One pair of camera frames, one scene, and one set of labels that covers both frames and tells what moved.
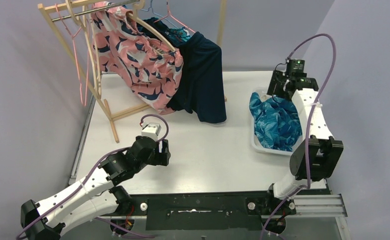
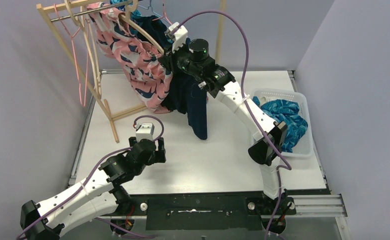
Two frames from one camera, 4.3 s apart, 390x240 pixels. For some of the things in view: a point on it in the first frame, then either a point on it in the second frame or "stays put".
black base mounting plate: (217, 210) stays put
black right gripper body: (277, 86) → (172, 59)
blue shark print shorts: (277, 121) stays put
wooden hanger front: (93, 51) stays put
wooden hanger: (146, 26) → (133, 6)
